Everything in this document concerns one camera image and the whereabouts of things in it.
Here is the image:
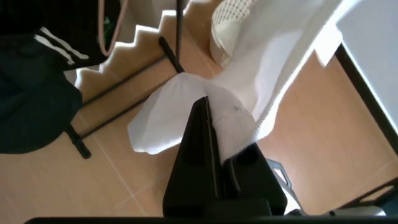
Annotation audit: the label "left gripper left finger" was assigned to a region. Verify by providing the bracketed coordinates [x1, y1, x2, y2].
[162, 96, 223, 218]

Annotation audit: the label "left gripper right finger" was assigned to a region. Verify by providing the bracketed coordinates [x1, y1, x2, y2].
[222, 142, 289, 217]

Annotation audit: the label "white garment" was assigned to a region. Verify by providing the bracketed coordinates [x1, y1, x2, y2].
[127, 0, 346, 164]

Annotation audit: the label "black shorts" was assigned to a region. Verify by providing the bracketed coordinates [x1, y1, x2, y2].
[0, 0, 125, 155]

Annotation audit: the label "black clothes rack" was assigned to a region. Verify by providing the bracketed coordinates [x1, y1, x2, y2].
[65, 0, 186, 160]

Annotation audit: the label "white laundry basket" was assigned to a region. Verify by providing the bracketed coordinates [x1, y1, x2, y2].
[210, 0, 259, 68]

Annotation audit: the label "pink clothes hanger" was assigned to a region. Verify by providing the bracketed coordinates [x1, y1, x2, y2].
[98, 0, 129, 57]

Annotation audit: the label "beige curtain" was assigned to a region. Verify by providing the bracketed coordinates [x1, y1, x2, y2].
[119, 0, 178, 32]

